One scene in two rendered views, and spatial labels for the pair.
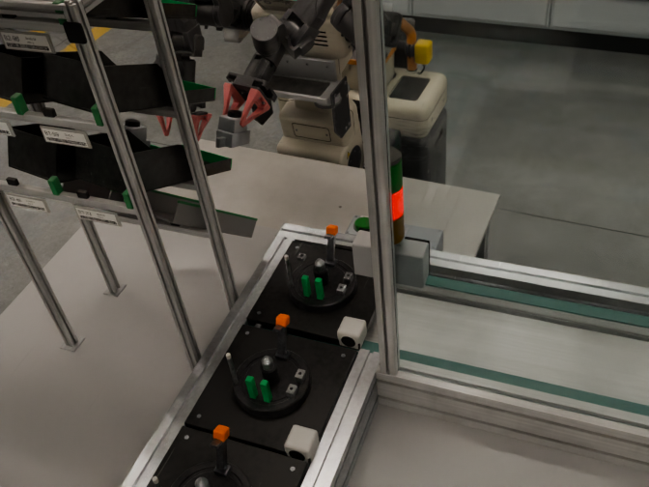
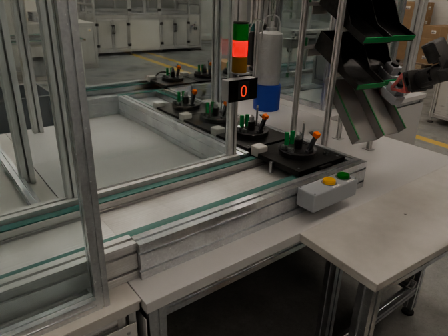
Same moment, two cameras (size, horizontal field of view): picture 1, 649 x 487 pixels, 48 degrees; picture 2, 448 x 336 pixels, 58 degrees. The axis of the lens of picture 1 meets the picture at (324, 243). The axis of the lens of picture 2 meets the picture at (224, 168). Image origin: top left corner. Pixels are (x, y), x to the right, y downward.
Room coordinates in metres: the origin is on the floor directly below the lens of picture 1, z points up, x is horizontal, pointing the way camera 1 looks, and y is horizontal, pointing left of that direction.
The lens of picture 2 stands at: (1.40, -1.34, 1.51)
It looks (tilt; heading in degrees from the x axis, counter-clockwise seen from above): 24 degrees down; 116
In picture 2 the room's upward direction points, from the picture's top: 1 degrees clockwise
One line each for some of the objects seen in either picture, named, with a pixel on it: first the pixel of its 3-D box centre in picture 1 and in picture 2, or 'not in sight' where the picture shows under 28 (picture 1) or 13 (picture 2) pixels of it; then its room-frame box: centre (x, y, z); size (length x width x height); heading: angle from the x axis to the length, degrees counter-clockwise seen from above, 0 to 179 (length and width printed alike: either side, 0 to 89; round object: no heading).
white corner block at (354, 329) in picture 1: (352, 332); (259, 150); (0.91, -0.03, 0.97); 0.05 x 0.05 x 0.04; 64
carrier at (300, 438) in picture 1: (268, 370); (251, 123); (0.81, 0.13, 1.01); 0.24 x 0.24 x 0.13; 64
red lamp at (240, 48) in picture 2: not in sight; (240, 48); (0.85, -0.10, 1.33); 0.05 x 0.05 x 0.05
